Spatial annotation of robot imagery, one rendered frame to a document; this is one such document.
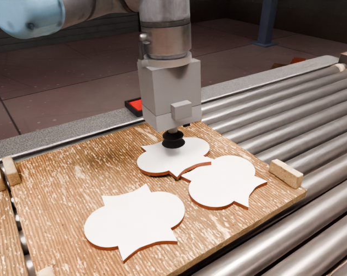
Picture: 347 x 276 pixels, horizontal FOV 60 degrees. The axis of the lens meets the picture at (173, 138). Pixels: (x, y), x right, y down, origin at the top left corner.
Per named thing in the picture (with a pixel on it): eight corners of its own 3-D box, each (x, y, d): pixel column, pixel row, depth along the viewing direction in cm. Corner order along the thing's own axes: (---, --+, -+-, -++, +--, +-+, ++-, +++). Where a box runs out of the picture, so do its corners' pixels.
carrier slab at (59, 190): (6, 172, 56) (3, 166, 55) (185, 116, 75) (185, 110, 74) (58, 349, 31) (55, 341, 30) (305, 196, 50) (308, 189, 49)
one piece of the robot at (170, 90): (153, 49, 39) (163, 154, 47) (211, 39, 42) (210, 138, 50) (129, 38, 47) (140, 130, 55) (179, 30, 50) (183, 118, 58)
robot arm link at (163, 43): (200, 23, 43) (148, 30, 40) (200, 55, 45) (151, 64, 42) (176, 18, 49) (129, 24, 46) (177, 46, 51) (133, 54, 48)
